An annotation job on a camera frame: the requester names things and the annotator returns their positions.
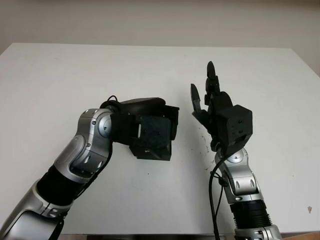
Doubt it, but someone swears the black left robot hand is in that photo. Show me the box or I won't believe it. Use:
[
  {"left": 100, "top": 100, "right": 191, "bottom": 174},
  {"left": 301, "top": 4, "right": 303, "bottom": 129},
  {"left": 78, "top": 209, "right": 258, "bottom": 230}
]
[{"left": 109, "top": 97, "right": 168, "bottom": 118}]

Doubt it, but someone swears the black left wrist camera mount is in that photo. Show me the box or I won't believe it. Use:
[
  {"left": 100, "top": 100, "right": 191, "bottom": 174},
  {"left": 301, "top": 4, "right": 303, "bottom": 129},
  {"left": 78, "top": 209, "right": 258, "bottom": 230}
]
[{"left": 111, "top": 113, "right": 174, "bottom": 151}]

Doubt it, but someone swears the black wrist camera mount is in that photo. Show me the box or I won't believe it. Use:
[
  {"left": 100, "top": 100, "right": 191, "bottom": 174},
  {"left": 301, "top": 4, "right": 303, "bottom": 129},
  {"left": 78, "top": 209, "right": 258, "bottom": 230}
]
[
  {"left": 216, "top": 104, "right": 253, "bottom": 152},
  {"left": 111, "top": 113, "right": 174, "bottom": 151}
]

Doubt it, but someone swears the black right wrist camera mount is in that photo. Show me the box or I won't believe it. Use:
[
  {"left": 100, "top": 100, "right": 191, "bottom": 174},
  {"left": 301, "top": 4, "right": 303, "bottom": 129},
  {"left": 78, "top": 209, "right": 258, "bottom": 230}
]
[{"left": 216, "top": 104, "right": 253, "bottom": 152}]

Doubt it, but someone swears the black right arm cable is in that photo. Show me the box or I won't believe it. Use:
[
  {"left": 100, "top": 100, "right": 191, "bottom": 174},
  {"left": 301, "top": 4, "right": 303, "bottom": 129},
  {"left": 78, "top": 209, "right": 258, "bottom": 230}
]
[{"left": 209, "top": 149, "right": 228, "bottom": 240}]

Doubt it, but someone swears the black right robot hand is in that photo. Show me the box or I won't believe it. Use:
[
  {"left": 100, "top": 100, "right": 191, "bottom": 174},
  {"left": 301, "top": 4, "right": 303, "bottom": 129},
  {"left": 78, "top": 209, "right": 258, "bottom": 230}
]
[{"left": 190, "top": 60, "right": 235, "bottom": 151}]

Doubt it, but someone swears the black RealSense box lid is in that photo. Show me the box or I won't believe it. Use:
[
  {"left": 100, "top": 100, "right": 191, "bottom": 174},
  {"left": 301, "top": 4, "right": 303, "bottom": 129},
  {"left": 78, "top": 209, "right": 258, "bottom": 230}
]
[{"left": 128, "top": 105, "right": 180, "bottom": 161}]

